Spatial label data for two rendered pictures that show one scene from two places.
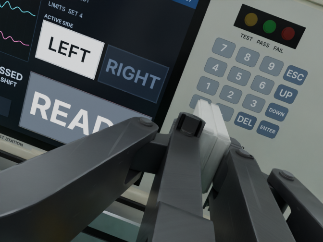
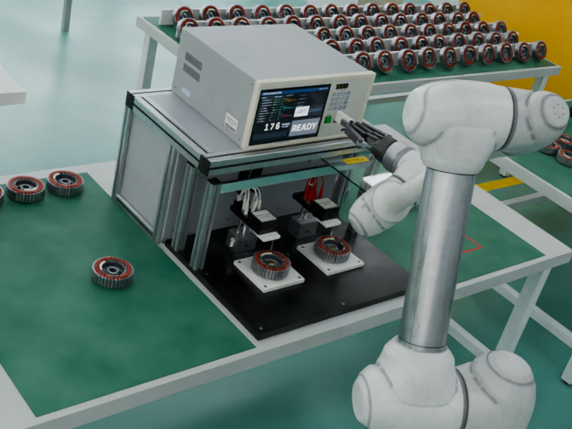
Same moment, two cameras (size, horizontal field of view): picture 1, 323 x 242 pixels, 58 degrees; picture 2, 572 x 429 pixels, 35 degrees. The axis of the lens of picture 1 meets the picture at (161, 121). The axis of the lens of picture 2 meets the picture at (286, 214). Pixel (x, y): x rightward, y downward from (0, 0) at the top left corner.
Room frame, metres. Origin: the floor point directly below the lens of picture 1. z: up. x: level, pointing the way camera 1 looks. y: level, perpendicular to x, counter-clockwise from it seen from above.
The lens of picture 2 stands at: (-1.43, 1.75, 2.20)
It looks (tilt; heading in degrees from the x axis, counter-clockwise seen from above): 29 degrees down; 314
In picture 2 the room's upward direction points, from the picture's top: 15 degrees clockwise
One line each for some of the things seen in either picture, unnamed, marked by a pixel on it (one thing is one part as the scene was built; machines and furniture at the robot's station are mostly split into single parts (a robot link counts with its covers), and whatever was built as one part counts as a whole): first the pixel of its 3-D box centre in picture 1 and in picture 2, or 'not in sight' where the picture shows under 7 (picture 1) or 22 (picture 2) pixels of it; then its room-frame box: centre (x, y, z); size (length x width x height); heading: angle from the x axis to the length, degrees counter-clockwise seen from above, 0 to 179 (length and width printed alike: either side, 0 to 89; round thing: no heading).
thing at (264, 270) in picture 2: not in sight; (271, 264); (0.10, 0.18, 0.80); 0.11 x 0.11 x 0.04
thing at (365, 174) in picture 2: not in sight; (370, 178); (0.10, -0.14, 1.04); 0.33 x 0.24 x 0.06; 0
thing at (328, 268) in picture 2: not in sight; (330, 255); (0.09, -0.06, 0.78); 0.15 x 0.15 x 0.01; 0
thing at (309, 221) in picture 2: not in sight; (302, 225); (0.24, -0.06, 0.80); 0.08 x 0.05 x 0.06; 90
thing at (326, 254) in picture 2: not in sight; (332, 248); (0.09, -0.06, 0.80); 0.11 x 0.11 x 0.04
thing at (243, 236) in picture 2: not in sight; (242, 238); (0.24, 0.18, 0.80); 0.08 x 0.05 x 0.06; 90
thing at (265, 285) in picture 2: not in sight; (269, 271); (0.10, 0.18, 0.78); 0.15 x 0.15 x 0.01; 0
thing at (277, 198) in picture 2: not in sight; (260, 180); (0.35, 0.06, 0.92); 0.66 x 0.01 x 0.30; 90
